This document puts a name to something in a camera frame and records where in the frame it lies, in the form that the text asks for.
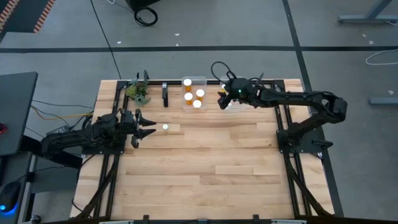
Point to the small white bottle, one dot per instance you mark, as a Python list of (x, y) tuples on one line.
[(223, 86)]

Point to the black mat with orange stripes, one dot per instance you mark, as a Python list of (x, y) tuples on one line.
[(25, 15)]

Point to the black computer mouse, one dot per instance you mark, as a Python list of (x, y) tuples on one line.
[(9, 194)]

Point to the green artificial succulent plant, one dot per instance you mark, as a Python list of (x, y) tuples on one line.
[(138, 93)]

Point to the grey metal table leg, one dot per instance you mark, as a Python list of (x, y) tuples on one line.
[(357, 19)]

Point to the black upright bracket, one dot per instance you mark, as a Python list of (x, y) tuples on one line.
[(165, 96)]

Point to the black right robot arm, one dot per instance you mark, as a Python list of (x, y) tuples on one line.
[(295, 98)]

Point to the clear plastic bin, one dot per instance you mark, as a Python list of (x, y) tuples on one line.
[(239, 107), (202, 81)]

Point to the black aluminium table frame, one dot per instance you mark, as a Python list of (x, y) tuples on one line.
[(174, 83)]

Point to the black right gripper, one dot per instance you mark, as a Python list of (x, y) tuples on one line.
[(241, 90)]

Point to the grey metal table foot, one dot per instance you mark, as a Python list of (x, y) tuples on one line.
[(384, 100)]

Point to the large orange pill bottle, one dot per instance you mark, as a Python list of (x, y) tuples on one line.
[(188, 96), (187, 82), (200, 92), (197, 103)]

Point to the dark grey desk top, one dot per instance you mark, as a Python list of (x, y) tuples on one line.
[(15, 112)]

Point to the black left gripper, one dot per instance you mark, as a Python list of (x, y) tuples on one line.
[(127, 124)]

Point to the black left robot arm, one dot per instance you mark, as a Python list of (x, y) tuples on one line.
[(77, 137)]

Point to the grey power adapter box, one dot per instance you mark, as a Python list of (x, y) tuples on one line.
[(57, 130)]

